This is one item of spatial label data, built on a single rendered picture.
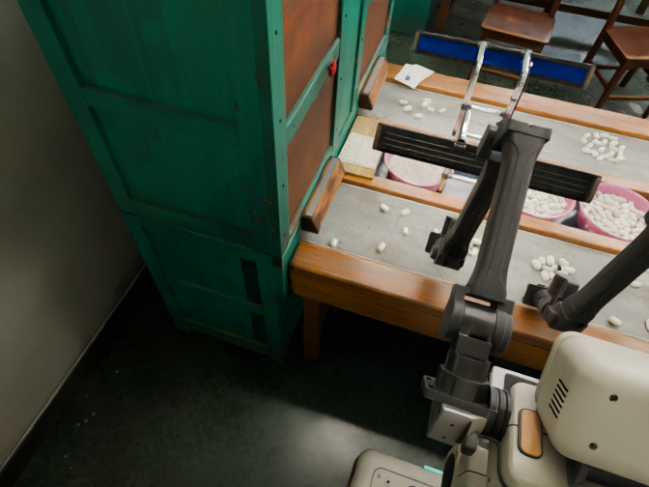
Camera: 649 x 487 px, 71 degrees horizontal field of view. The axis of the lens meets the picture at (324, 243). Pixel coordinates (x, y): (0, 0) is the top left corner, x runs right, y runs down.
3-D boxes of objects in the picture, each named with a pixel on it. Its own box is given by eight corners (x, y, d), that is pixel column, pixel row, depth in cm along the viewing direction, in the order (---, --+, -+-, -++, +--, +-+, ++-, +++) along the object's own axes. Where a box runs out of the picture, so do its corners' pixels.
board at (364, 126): (372, 180, 165) (372, 178, 164) (332, 170, 167) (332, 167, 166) (392, 126, 184) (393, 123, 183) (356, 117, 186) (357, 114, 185)
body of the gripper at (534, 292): (527, 281, 133) (533, 289, 126) (563, 291, 132) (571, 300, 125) (520, 300, 135) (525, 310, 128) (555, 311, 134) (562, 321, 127)
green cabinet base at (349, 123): (288, 367, 201) (282, 259, 133) (177, 329, 209) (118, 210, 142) (368, 166, 279) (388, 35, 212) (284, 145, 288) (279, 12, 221)
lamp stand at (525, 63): (487, 177, 181) (532, 77, 145) (437, 164, 184) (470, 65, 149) (492, 147, 192) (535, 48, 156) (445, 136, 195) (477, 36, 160)
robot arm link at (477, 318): (451, 361, 75) (484, 371, 74) (469, 301, 74) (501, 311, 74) (441, 348, 84) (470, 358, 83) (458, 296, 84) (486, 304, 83)
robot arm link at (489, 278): (510, 95, 81) (566, 109, 80) (486, 126, 94) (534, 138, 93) (446, 340, 75) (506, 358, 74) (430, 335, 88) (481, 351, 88)
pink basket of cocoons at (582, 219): (646, 265, 158) (663, 248, 151) (567, 243, 162) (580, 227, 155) (639, 211, 174) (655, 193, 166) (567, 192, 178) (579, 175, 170)
